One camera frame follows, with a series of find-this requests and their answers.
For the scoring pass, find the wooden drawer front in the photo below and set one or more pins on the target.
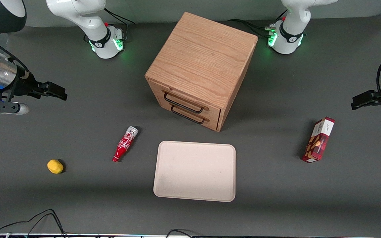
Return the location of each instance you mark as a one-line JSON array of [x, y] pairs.
[[190, 97], [207, 123]]

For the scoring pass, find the red coke bottle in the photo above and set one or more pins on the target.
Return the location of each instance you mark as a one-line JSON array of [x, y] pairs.
[[125, 144]]

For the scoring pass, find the beige plastic tray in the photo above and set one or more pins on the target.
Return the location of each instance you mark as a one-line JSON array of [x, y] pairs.
[[195, 171]]

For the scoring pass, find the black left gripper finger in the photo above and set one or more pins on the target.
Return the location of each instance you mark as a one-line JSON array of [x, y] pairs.
[[364, 103], [366, 94]]

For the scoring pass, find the red plaid shortbread box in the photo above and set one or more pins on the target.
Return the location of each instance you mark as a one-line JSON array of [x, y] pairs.
[[319, 140]]

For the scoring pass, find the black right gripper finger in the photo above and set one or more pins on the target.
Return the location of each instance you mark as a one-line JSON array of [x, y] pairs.
[[52, 86], [56, 95]]

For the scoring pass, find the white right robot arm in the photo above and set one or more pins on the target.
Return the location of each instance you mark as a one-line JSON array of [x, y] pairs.
[[94, 19]]

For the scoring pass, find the wooden drawer cabinet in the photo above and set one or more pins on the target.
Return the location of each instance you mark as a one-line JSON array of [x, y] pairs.
[[203, 56]]

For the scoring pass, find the yellow lemon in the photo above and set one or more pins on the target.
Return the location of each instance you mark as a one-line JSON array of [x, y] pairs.
[[55, 166]]

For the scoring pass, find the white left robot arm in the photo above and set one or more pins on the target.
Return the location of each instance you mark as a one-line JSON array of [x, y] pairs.
[[291, 29]]

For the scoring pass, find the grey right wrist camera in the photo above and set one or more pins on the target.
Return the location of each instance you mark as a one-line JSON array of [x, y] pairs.
[[10, 108]]

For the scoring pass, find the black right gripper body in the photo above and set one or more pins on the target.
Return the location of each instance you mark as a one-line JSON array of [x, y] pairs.
[[24, 85]]

